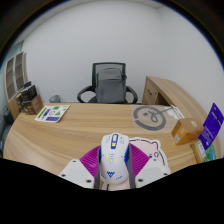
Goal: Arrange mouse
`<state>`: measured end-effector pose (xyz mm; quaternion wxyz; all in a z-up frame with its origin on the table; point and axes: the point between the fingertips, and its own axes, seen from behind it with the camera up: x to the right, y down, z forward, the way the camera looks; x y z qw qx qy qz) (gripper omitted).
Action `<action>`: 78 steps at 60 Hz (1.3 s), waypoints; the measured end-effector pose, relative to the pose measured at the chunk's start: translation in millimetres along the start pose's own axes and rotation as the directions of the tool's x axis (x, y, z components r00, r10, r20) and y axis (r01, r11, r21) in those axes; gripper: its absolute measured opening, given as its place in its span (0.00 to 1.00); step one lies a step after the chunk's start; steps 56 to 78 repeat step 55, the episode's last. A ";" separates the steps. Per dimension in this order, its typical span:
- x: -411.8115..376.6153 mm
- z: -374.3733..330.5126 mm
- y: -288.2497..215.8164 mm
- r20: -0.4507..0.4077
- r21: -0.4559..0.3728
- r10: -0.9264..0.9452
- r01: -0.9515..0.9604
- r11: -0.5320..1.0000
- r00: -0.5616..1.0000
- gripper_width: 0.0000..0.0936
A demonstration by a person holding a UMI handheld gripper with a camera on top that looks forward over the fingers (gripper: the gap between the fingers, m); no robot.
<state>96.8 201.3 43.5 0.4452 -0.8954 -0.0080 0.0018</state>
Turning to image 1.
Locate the stack of cardboard boxes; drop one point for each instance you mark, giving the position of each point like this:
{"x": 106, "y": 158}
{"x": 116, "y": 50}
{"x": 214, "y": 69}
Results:
{"x": 30, "y": 100}

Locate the grey backpack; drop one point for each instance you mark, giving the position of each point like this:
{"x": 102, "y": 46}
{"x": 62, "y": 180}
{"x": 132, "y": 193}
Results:
{"x": 110, "y": 86}

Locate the wooden side desk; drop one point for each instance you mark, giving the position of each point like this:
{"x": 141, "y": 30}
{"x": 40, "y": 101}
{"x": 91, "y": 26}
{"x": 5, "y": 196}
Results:
{"x": 166, "y": 91}

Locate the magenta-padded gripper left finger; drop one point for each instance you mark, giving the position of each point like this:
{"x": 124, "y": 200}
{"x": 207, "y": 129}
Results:
{"x": 78, "y": 171}

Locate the black mesh office chair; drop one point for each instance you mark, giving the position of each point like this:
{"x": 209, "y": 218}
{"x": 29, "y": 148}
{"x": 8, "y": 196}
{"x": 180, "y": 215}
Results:
{"x": 85, "y": 91}

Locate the wooden shelf cabinet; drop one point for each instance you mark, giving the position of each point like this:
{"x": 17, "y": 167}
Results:
{"x": 15, "y": 76}

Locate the brown cardboard box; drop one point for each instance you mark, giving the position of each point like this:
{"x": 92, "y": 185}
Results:
{"x": 186, "y": 131}

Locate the white sheet with green print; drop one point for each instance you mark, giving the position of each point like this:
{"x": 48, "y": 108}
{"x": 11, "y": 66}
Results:
{"x": 52, "y": 113}

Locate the small beige box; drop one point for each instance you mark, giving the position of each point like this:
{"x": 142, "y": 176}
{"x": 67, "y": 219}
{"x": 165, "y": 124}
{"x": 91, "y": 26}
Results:
{"x": 198, "y": 151}

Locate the purple sign card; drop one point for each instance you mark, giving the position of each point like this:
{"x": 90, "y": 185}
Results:
{"x": 212, "y": 126}

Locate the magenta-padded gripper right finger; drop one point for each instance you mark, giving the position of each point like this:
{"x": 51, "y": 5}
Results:
{"x": 151, "y": 170}

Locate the pink cloud-shaped mouse pad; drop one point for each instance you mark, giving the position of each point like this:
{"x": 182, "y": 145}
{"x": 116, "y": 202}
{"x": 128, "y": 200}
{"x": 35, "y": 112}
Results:
{"x": 148, "y": 146}

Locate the white and blue computer mouse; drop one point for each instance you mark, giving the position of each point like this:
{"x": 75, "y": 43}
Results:
{"x": 114, "y": 160}

